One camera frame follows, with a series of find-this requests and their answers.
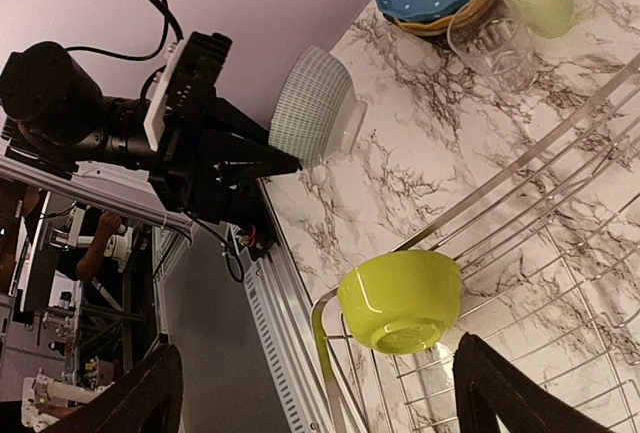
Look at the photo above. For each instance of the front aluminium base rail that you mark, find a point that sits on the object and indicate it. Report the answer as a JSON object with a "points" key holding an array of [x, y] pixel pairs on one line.
{"points": [[248, 349]]}

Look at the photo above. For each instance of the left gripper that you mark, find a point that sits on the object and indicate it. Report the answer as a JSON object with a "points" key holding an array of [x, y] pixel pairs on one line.
{"points": [[194, 169]]}

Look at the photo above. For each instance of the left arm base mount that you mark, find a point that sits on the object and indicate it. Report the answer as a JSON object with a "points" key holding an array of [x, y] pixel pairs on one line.
{"points": [[250, 238]]}

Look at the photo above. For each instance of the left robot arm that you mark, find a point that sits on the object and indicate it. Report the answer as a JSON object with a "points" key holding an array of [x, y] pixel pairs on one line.
{"points": [[58, 117]]}

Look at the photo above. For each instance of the clear glass cup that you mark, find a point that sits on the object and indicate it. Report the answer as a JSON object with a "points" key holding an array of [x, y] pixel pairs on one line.
{"points": [[497, 46]]}

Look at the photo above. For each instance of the white striped bowl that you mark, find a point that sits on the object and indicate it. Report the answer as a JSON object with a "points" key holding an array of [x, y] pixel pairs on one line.
{"points": [[318, 114]]}

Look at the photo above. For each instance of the person in background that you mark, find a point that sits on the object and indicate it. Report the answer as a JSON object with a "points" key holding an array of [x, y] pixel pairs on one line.
{"points": [[82, 264]]}

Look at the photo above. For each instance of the yellow dotted plate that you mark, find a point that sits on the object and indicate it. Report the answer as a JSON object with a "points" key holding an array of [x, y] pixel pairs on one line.
{"points": [[467, 13]]}

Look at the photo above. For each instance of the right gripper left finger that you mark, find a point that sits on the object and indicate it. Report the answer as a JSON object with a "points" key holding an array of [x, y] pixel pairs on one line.
{"points": [[148, 398]]}

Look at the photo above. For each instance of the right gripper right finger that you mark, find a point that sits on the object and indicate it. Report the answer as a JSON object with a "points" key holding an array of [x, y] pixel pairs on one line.
{"points": [[490, 392]]}

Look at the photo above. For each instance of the lime green bowl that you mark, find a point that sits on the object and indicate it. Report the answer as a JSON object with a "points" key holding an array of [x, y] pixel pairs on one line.
{"points": [[402, 302]]}

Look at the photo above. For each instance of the wire dish rack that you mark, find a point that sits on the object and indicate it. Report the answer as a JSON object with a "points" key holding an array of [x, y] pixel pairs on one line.
{"points": [[548, 252]]}

